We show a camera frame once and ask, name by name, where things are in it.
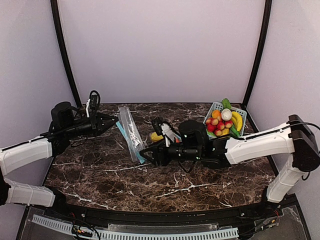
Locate right black frame post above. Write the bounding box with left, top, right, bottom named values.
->
left=242, top=0, right=273, bottom=108

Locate white toy radish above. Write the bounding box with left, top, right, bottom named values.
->
left=221, top=109, right=233, bottom=121

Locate white slotted cable duct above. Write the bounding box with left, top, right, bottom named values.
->
left=31, top=214, right=239, bottom=240

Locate green toy lettuce leaf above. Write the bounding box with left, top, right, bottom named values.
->
left=221, top=98, right=232, bottom=110

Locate black frame post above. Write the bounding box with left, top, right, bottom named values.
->
left=242, top=0, right=273, bottom=108
left=50, top=0, right=82, bottom=108

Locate yellow toy banana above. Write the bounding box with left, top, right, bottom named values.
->
left=231, top=111, right=243, bottom=133

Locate green toy vegetable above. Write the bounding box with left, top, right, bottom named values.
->
left=206, top=126, right=240, bottom=138

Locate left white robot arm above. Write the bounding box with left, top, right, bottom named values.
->
left=0, top=99, right=118, bottom=208

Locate small orange toy fruit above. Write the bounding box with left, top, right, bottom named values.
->
left=211, top=109, right=222, bottom=122

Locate light blue perforated basket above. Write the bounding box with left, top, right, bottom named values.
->
left=203, top=98, right=247, bottom=139

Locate yellow toy mango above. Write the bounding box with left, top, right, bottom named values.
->
left=150, top=132, right=164, bottom=143

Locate black front rail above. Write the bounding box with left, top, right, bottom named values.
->
left=57, top=203, right=267, bottom=227

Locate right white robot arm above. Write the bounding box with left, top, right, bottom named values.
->
left=139, top=114, right=320, bottom=204

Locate left black frame post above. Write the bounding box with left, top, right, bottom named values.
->
left=50, top=0, right=82, bottom=108

